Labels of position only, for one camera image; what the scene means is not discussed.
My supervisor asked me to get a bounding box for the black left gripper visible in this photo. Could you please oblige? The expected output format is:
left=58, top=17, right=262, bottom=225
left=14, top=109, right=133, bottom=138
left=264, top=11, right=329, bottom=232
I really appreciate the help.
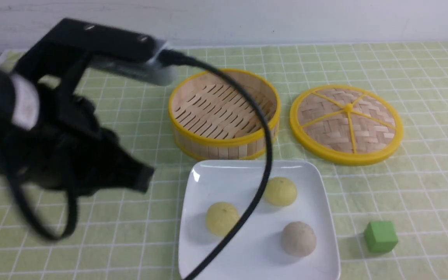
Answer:
left=0, top=84, right=155, bottom=196

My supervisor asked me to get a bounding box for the yellow steamed bun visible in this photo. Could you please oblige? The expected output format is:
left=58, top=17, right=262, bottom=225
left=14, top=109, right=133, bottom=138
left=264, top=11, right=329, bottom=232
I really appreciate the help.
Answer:
left=263, top=177, right=298, bottom=207
left=205, top=201, right=240, bottom=237

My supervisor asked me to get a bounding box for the grey-brown steamed bun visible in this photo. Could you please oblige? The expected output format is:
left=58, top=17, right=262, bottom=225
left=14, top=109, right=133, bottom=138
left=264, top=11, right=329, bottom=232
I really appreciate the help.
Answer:
left=280, top=221, right=318, bottom=258

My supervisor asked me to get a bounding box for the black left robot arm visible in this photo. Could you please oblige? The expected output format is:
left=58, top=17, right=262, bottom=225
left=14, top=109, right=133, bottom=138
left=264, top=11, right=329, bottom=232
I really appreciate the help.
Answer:
left=0, top=55, right=154, bottom=196

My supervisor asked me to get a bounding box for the yellow steamed bun on plate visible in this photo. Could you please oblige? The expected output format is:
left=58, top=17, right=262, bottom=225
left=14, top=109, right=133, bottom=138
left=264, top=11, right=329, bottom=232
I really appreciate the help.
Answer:
left=263, top=177, right=298, bottom=207

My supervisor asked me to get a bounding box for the bamboo steamer basket yellow rim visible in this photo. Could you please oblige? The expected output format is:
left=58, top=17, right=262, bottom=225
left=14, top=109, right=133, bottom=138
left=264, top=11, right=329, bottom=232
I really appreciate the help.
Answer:
left=168, top=72, right=266, bottom=161

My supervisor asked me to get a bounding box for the woven bamboo steamer lid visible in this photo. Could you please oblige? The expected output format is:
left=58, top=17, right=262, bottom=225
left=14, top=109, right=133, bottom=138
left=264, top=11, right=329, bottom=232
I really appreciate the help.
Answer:
left=289, top=85, right=404, bottom=166

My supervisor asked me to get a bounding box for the green cube block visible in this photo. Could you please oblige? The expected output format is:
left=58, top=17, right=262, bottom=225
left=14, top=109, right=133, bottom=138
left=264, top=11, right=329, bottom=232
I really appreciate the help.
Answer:
left=363, top=220, right=399, bottom=254

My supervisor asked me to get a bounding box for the green checkered tablecloth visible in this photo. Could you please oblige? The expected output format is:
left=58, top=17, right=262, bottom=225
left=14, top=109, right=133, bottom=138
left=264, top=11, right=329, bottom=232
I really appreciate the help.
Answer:
left=0, top=42, right=448, bottom=280

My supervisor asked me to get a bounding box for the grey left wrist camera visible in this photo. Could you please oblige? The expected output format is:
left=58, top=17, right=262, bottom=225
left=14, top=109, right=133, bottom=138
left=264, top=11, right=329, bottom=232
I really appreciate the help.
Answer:
left=13, top=17, right=179, bottom=87

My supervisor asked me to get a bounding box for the black camera cable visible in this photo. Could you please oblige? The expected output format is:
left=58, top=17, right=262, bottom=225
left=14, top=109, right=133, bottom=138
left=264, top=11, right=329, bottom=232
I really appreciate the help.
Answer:
left=4, top=50, right=274, bottom=280

